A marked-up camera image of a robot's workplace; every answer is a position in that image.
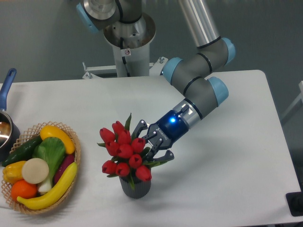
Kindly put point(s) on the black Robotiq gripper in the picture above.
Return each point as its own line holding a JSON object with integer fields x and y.
{"x": 161, "y": 135}

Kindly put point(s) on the red tulip bouquet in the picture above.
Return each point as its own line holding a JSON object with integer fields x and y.
{"x": 128, "y": 155}

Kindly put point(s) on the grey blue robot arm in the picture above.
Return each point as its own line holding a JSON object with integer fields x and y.
{"x": 192, "y": 78}

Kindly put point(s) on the dark grey ribbed vase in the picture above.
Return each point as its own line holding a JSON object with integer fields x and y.
{"x": 136, "y": 190}

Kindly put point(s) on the purple sweet potato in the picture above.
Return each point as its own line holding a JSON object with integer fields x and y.
{"x": 65, "y": 163}

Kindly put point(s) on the green bok choy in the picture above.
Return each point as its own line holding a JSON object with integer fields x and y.
{"x": 52, "y": 151}

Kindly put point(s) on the yellow squash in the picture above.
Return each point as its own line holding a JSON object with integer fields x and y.
{"x": 53, "y": 131}

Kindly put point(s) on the yellow banana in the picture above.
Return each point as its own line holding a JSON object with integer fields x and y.
{"x": 51, "y": 197}

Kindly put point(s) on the beige round disc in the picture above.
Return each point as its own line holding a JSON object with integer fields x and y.
{"x": 35, "y": 170}

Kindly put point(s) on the woven wicker basket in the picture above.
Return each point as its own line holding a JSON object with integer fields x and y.
{"x": 24, "y": 137}

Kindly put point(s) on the green cucumber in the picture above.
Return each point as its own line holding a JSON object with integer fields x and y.
{"x": 24, "y": 152}

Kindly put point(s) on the orange fruit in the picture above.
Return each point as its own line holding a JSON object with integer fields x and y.
{"x": 23, "y": 189}

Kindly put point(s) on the yellow bell pepper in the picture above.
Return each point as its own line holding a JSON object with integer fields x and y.
{"x": 13, "y": 172}

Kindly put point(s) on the black device at edge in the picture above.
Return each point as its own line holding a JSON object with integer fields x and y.
{"x": 295, "y": 203}

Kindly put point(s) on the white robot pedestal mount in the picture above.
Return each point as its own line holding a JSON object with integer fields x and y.
{"x": 131, "y": 49}

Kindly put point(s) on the blue handled saucepan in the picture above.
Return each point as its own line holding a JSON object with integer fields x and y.
{"x": 9, "y": 132}

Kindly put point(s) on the white frame at right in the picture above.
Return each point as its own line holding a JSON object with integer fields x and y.
{"x": 294, "y": 107}

